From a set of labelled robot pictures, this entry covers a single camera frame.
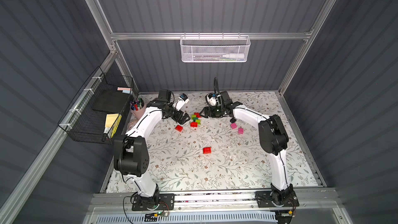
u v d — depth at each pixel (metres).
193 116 1.05
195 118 1.02
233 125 1.01
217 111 0.85
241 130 0.99
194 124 1.01
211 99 0.91
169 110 0.75
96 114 0.75
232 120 1.03
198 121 1.02
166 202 0.73
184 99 0.80
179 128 0.99
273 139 0.57
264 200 0.73
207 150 0.89
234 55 0.91
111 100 0.77
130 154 0.46
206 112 0.87
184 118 0.81
